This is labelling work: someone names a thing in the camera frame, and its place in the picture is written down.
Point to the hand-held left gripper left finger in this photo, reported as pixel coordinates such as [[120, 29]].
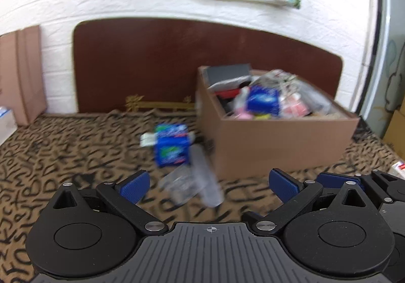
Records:
[[136, 187]]

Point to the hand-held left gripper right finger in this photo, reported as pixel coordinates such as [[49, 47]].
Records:
[[283, 187]]

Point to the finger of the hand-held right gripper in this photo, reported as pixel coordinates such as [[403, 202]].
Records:
[[335, 179]]

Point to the brown cardboard box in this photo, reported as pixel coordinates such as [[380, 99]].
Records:
[[278, 143]]

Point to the clear plastic small box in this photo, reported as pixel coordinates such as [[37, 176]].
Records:
[[180, 185]]

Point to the clear long plastic case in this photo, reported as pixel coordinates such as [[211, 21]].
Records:
[[207, 175]]

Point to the black product box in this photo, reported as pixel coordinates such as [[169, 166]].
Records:
[[227, 72]]

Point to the green white small packet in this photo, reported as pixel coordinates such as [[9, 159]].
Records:
[[148, 139]]

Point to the white red small box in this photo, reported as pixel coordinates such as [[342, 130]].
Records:
[[399, 170]]

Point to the blue tissue packet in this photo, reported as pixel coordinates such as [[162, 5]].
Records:
[[172, 148]]

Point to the letter printed brown mat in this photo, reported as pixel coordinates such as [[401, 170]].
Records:
[[79, 150]]

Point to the cardboard carton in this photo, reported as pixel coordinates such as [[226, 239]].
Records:
[[395, 134]]

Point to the pink plush toy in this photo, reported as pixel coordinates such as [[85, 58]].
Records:
[[243, 112]]

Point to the blue small box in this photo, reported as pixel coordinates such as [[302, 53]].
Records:
[[263, 101]]

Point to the clear plastic bag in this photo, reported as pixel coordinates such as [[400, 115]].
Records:
[[297, 86]]

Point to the red flat item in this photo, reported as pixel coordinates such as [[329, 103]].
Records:
[[227, 93]]

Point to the brown wooden board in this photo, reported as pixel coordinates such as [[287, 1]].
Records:
[[136, 61]]

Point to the blue pink tissue pack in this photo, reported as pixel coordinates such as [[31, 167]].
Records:
[[7, 124]]

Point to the grey metal door frame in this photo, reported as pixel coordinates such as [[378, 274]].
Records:
[[379, 33]]

